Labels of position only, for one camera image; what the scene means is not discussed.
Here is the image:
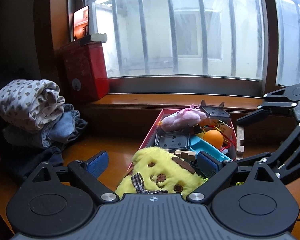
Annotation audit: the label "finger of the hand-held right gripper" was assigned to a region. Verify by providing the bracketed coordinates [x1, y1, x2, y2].
[236, 120, 300, 185]
[236, 86, 298, 128]

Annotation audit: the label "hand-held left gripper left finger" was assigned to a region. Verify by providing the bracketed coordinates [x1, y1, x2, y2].
[24, 151, 119, 204]

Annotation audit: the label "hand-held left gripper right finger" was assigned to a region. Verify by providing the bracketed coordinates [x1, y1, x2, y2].
[186, 151, 282, 203]

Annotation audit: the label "wooden puzzle piece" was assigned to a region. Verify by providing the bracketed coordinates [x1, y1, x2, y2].
[236, 125, 245, 160]
[174, 149, 197, 162]

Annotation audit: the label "black plastic tray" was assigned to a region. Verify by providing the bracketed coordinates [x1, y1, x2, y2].
[154, 127, 190, 152]
[199, 100, 232, 119]

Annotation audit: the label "yellow plush toy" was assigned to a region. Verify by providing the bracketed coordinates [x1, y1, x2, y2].
[114, 146, 207, 200]

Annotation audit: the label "pink storage box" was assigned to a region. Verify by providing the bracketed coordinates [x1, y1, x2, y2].
[126, 108, 238, 180]

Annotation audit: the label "blue plastic case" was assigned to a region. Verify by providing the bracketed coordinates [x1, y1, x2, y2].
[190, 135, 232, 163]

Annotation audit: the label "orange ball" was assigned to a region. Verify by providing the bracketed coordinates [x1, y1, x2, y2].
[203, 130, 224, 148]

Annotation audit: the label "white printed card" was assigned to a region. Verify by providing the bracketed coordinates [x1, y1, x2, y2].
[205, 119, 234, 140]

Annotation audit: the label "pink plush toy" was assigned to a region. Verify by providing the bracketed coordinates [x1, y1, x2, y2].
[161, 105, 207, 132]

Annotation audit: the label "folded blue jeans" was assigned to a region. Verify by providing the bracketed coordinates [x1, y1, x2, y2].
[4, 104, 82, 149]

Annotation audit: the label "dark folded cloth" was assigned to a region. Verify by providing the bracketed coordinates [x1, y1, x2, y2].
[0, 119, 88, 185]

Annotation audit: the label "tall red box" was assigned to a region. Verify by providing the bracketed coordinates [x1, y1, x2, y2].
[59, 41, 110, 103]

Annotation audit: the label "white patterned folded cloth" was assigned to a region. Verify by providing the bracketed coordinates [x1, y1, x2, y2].
[0, 79, 65, 133]

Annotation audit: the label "barred window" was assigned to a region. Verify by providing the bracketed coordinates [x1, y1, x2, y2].
[67, 0, 300, 98]

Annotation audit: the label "dark thick book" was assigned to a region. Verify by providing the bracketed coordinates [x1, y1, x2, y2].
[79, 33, 108, 47]

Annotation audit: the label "smartphone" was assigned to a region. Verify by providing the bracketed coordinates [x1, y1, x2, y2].
[71, 5, 90, 42]

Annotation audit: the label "red cord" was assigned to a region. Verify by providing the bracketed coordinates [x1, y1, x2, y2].
[222, 135, 237, 152]

